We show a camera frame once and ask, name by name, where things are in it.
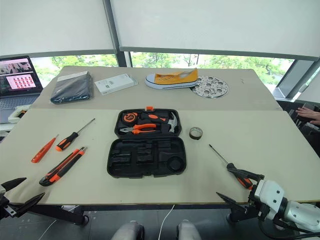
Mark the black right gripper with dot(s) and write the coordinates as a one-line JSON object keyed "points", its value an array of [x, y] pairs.
{"points": [[252, 210]]}

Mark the yellow canvas shoe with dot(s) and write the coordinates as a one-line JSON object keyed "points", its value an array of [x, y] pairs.
{"points": [[172, 78]]}

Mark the grey rounded shape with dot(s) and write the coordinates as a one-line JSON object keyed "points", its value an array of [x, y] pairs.
{"points": [[128, 231], [187, 230]]}

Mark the flat white packaged box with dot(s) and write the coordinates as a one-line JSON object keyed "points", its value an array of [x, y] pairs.
{"points": [[115, 83]]}

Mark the person's right hand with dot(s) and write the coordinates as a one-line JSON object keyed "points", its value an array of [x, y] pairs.
{"points": [[308, 113]]}

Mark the open laptop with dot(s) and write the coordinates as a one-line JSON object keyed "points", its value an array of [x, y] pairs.
{"points": [[20, 75]]}

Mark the grey window pillar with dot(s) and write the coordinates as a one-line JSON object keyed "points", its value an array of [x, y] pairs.
{"points": [[117, 37]]}

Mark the orange black tape measure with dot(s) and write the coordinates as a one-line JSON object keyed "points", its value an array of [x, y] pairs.
{"points": [[129, 117]]}

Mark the perforated round metal disc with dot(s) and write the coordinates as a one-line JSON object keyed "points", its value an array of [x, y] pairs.
{"points": [[212, 88]]}

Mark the grey slanted window frame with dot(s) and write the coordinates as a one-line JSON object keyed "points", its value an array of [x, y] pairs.
{"points": [[292, 80]]}

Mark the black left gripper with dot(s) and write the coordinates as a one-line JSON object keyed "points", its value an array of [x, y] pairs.
{"points": [[6, 210]]}

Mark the black tool case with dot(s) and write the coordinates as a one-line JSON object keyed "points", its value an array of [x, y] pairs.
{"points": [[147, 162]]}

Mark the orange black utility knife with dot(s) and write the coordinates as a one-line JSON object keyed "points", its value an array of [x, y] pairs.
{"points": [[62, 167]]}

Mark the dark folded cloth package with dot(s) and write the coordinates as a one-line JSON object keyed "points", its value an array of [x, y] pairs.
{"points": [[71, 87]]}

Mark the white orange handheld device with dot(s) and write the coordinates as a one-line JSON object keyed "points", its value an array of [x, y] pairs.
{"points": [[18, 112]]}

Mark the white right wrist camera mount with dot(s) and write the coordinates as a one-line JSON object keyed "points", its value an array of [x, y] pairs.
{"points": [[270, 192]]}

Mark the narrow white roller blind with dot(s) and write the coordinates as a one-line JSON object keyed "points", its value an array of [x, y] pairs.
{"points": [[50, 25]]}

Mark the black tape roll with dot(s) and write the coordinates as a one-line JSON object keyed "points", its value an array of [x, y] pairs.
{"points": [[195, 136]]}

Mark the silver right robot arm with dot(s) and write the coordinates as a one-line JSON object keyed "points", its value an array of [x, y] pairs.
{"points": [[300, 212]]}

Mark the wide white roller blind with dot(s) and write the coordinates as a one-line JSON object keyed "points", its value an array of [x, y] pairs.
{"points": [[212, 25]]}

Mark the person's left hand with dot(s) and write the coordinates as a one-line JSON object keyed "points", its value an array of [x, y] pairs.
{"points": [[316, 122]]}

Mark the orange voltage tester pen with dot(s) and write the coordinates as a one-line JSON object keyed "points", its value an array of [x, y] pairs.
{"points": [[42, 151]]}

